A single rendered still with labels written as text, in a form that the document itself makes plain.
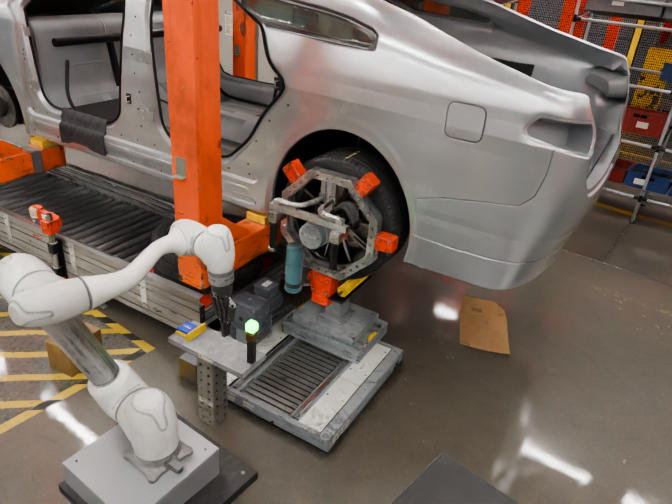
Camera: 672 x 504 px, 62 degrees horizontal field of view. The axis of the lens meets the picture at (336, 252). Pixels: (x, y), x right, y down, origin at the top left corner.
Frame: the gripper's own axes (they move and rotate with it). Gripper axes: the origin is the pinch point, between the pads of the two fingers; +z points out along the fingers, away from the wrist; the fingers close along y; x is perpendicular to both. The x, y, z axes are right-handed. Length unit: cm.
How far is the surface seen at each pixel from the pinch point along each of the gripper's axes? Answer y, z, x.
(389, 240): 10, -4, 91
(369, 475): 44, 82, 38
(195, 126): -60, -54, 40
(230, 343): -25.9, 35.4, 22.2
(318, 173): -30, -27, 86
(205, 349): -30.4, 34.7, 11.7
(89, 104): -257, -13, 96
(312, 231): -20, -5, 71
